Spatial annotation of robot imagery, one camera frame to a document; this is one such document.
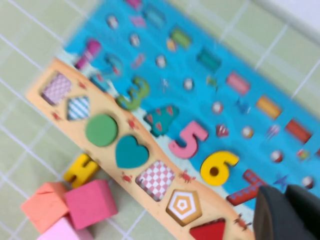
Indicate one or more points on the teal heart piece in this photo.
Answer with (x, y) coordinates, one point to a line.
(131, 152)

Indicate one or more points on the light pink wooden cube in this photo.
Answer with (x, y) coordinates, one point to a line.
(62, 231)

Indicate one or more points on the yellow number six piece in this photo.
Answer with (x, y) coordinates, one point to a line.
(218, 166)

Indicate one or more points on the green circle piece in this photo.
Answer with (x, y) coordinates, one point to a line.
(101, 130)

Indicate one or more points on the green checked tablecloth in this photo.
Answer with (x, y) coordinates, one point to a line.
(30, 125)

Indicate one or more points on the magenta wooden cube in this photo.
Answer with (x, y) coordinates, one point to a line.
(90, 203)

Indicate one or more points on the pink number five piece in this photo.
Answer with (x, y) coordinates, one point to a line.
(188, 142)

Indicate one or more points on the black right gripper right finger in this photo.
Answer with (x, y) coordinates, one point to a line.
(303, 215)

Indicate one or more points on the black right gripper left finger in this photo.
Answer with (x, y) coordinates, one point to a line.
(268, 217)

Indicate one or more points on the green number three piece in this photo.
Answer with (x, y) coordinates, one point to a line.
(136, 93)

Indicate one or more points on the orange wooden cube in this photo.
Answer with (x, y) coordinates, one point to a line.
(45, 206)

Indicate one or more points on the blue and tan puzzle board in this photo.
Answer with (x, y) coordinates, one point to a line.
(190, 100)

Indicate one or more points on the red triangle piece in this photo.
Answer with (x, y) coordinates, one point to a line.
(210, 230)

